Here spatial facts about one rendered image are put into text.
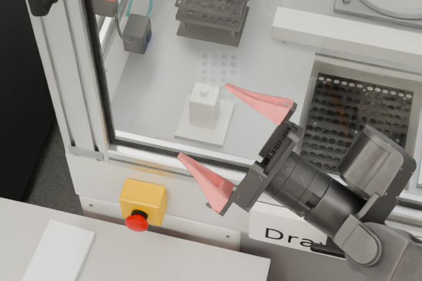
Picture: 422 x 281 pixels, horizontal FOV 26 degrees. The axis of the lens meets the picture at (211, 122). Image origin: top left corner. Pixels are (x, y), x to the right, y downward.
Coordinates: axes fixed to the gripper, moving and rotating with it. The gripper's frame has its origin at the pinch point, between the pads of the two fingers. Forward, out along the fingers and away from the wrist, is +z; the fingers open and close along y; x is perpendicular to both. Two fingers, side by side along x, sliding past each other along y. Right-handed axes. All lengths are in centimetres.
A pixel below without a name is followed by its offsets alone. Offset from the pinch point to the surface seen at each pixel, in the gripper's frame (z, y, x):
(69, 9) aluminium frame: 24.0, 2.1, 17.9
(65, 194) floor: 25, 74, 140
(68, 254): 9, 46, 50
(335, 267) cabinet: -32, 23, 59
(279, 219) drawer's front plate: -17, 18, 46
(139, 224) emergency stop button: 1, 32, 44
